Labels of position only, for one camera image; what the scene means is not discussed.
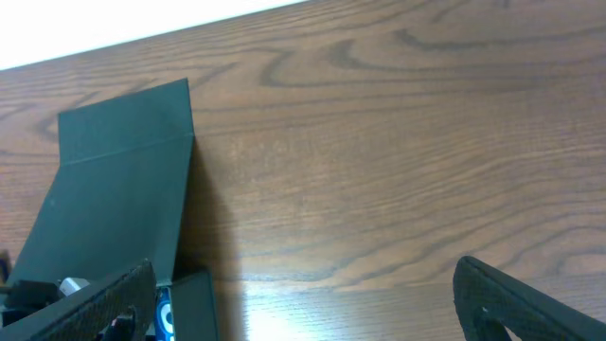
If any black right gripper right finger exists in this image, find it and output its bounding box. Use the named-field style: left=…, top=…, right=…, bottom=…
left=453, top=256, right=605, bottom=341

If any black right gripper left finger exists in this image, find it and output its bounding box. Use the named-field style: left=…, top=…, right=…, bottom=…
left=1, top=259, right=156, bottom=340

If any blue Oreo cookie pack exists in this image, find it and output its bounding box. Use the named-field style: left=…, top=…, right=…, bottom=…
left=154, top=288, right=175, bottom=341

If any black open gift box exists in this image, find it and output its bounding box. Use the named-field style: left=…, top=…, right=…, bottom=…
left=9, top=80, right=219, bottom=340

